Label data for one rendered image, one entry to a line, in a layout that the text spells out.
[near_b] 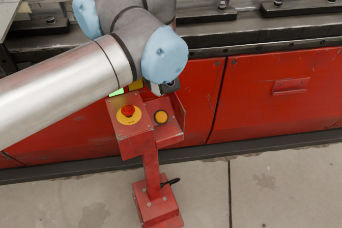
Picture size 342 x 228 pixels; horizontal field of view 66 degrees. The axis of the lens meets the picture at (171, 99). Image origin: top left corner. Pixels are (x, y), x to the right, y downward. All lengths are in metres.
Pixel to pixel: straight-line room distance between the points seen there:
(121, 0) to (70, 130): 0.86
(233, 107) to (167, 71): 0.85
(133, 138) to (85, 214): 0.83
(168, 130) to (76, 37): 0.42
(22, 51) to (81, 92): 0.61
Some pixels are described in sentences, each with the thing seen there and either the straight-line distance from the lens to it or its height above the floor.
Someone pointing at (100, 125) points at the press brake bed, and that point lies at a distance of 1.18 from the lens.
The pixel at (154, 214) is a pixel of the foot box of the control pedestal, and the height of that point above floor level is 0.12.
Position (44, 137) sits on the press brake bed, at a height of 0.41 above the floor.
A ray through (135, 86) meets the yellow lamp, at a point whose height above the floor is 0.80.
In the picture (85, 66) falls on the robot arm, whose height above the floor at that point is 1.16.
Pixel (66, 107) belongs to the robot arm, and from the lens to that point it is 0.34.
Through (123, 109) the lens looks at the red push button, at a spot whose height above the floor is 0.81.
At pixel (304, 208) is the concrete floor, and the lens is 1.60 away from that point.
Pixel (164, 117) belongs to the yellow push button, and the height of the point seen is 0.72.
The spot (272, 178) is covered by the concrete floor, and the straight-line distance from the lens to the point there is 1.61.
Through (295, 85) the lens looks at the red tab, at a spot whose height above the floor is 0.58.
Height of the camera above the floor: 1.37
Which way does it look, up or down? 49 degrees down
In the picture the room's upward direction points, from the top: straight up
